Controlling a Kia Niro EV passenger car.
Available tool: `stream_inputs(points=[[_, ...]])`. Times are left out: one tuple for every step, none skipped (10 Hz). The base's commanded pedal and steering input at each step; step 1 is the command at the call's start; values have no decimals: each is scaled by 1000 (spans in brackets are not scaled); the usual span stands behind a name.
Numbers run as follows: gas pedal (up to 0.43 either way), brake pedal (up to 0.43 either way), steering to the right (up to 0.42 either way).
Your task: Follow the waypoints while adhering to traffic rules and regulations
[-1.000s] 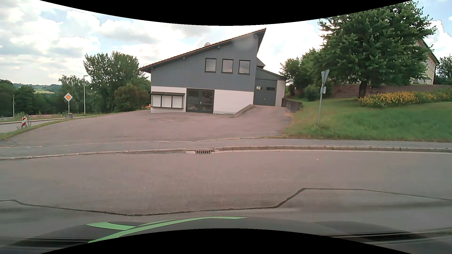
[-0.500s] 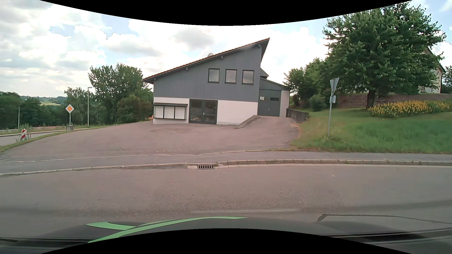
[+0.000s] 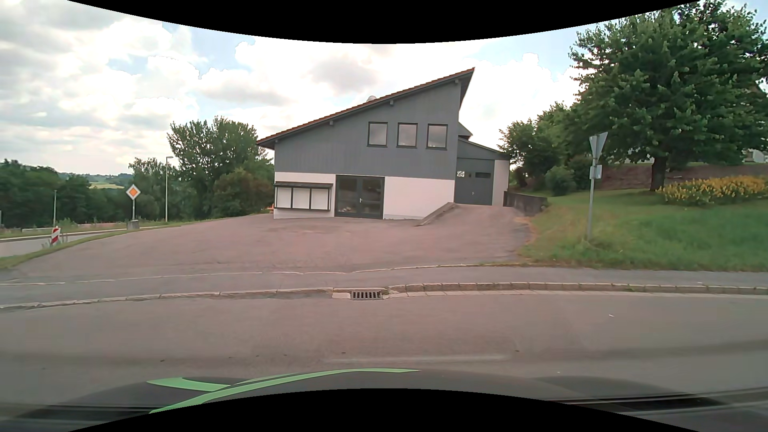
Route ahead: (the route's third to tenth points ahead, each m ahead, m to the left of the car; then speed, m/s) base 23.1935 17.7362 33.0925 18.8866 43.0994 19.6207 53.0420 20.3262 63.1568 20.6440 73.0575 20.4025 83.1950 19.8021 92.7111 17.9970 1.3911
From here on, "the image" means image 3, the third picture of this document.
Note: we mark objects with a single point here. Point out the concrete ramp edge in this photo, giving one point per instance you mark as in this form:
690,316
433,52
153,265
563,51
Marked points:
436,213

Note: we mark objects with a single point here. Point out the reddish paved forecourt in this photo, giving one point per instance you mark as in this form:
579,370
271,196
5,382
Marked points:
336,240

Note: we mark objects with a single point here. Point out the grey and white building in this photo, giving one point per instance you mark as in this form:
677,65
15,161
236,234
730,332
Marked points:
360,144

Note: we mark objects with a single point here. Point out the grey asphalt pavement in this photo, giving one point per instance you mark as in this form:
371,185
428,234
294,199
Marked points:
480,276

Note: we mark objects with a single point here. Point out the grey asphalt road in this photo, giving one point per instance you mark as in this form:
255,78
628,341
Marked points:
420,330

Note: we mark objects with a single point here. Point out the green trees and bushes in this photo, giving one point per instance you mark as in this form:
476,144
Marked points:
543,150

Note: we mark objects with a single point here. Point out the group of green trees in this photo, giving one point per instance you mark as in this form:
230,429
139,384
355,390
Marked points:
216,168

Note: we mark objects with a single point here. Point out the road sign seen from behind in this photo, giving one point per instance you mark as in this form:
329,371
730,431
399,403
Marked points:
594,174

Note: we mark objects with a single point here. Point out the yellow diamond road sign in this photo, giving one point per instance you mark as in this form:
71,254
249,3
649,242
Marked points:
133,193

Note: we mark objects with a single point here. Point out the grass lawn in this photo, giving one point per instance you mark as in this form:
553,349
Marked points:
660,234

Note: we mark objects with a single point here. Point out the large green tree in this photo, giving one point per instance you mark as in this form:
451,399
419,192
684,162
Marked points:
672,84

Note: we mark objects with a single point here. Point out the red and white marker board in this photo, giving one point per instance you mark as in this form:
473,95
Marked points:
55,235

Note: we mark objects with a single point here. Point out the yellow flowering bushes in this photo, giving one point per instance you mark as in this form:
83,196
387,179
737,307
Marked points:
714,189

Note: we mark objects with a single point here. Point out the wood of green trees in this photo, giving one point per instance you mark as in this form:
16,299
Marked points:
36,195

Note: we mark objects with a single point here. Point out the low concrete wall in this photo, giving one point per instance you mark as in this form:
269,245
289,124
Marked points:
525,203

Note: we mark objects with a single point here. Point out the tall lamp post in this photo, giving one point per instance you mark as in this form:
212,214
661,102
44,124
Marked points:
167,186

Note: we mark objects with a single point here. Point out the brown stone wall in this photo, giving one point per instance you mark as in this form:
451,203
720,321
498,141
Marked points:
630,176

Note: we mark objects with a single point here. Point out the short lamp post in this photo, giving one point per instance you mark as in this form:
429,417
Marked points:
54,207

